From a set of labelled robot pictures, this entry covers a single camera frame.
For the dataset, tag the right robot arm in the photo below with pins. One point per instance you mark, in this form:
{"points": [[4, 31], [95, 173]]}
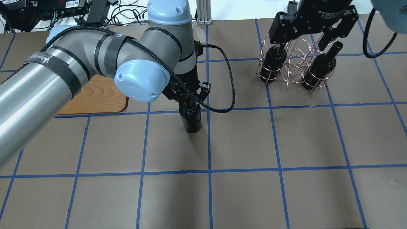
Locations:
{"points": [[394, 15]]}

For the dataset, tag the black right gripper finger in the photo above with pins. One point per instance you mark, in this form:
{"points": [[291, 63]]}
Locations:
{"points": [[281, 47], [327, 37]]}

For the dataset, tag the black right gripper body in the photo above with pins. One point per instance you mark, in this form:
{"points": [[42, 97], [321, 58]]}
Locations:
{"points": [[321, 12]]}

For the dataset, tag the aluminium frame post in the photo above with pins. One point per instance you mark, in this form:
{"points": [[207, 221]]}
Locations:
{"points": [[203, 12]]}

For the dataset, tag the wooden tray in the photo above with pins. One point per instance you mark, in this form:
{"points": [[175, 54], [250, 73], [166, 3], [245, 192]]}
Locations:
{"points": [[99, 95]]}

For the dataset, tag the copper wire bottle basket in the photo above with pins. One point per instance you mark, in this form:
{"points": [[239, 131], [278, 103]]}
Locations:
{"points": [[300, 54]]}

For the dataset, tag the dark wine bottle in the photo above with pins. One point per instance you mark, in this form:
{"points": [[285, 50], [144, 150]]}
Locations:
{"points": [[191, 116], [273, 62], [321, 67]]}

